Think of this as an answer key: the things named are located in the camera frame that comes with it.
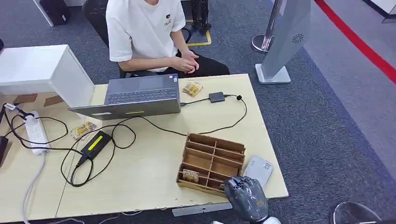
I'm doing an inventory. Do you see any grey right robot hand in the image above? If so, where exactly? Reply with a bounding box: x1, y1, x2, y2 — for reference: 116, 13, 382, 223
221, 175, 269, 224

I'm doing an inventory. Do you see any long thin black cable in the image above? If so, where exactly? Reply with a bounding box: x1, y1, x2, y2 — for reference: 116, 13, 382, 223
74, 94, 248, 150

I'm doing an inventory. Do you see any person's right hand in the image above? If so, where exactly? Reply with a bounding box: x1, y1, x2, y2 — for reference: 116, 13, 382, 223
171, 56, 200, 75

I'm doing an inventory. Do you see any person's left hand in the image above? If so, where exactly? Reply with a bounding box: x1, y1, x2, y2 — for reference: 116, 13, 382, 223
181, 49, 200, 62

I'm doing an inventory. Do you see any round glossy dark seat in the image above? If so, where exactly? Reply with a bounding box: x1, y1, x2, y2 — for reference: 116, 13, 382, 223
330, 201, 383, 224

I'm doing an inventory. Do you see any black tripod stand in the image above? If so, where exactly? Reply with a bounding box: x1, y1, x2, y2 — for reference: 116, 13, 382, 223
190, 0, 213, 32

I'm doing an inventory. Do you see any chrome stanchion post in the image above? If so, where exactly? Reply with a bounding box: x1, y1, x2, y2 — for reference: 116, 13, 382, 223
251, 0, 284, 54

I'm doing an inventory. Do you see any wooden compartment box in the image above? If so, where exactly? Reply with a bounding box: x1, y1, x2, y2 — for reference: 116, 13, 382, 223
176, 133, 246, 198

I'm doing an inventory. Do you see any small black hub box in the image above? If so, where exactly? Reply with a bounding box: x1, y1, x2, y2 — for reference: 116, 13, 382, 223
209, 91, 226, 104

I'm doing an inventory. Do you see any black power adapter yellow label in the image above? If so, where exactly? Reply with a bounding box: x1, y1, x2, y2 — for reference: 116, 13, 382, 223
80, 131, 112, 161

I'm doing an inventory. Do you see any white power strip cable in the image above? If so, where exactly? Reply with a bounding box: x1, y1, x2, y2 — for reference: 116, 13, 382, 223
21, 153, 47, 224

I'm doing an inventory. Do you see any person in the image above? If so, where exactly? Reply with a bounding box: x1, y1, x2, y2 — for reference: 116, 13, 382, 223
106, 0, 231, 78

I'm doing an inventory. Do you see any golden card packet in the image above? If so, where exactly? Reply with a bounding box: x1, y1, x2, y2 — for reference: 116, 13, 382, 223
70, 121, 98, 140
182, 80, 204, 98

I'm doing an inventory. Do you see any thick black mains cable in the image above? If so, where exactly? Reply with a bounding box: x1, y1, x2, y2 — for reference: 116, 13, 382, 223
1, 105, 116, 188

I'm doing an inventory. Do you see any white cabinet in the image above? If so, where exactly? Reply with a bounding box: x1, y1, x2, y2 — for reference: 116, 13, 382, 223
0, 44, 95, 109

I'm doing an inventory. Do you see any grey kiosk panel stand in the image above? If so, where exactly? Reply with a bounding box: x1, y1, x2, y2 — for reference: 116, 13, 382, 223
255, 0, 312, 85

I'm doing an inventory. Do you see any grey flat device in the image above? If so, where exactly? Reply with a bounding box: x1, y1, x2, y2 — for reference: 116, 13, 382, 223
242, 155, 275, 189

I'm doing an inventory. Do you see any white power strip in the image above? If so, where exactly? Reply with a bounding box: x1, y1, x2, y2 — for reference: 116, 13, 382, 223
24, 111, 51, 156

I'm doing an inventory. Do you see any printed card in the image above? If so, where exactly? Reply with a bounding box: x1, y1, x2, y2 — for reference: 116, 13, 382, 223
182, 169, 200, 184

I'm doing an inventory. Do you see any grey metal bracket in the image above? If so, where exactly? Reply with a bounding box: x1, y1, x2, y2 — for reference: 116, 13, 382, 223
171, 202, 233, 217

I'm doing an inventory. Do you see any pale wooden desk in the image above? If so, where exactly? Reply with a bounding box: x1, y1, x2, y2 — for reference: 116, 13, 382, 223
0, 73, 290, 224

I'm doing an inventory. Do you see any black device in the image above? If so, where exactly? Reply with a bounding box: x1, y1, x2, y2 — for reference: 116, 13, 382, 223
0, 136, 9, 168

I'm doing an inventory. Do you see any grey laptop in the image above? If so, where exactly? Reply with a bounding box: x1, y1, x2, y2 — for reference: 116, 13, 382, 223
68, 73, 182, 121

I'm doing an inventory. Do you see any white furniture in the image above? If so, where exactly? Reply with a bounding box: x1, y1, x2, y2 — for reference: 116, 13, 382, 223
362, 0, 396, 24

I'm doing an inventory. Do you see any thin white cable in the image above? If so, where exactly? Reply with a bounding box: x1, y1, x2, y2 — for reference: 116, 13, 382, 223
46, 210, 143, 224

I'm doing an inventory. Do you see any brown tape patch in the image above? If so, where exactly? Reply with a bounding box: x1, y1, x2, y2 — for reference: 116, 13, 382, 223
14, 94, 38, 105
43, 95, 64, 108

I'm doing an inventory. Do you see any black plug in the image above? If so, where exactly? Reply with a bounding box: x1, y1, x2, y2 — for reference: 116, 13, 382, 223
18, 111, 35, 122

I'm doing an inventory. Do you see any short black cable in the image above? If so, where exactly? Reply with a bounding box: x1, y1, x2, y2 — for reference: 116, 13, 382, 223
179, 98, 211, 107

